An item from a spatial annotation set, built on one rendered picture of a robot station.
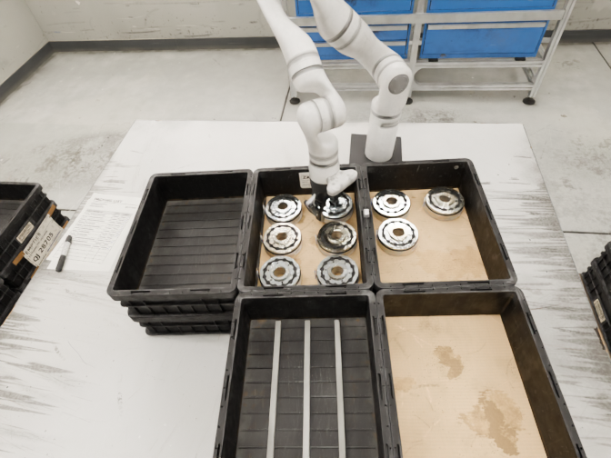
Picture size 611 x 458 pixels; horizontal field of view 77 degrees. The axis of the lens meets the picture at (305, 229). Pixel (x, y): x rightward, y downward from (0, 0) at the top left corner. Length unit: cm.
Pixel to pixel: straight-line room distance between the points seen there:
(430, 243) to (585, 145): 204
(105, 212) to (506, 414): 131
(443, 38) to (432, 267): 205
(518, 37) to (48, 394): 290
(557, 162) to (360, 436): 225
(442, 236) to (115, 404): 92
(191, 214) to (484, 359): 84
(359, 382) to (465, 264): 40
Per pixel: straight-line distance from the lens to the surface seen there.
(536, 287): 123
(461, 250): 106
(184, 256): 110
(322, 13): 98
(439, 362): 91
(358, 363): 88
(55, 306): 136
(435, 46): 288
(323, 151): 88
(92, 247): 143
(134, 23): 424
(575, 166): 280
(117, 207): 152
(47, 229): 203
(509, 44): 297
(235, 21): 387
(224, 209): 117
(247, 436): 86
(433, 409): 87
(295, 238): 101
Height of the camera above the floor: 166
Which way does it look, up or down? 51 degrees down
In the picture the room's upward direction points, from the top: 7 degrees counter-clockwise
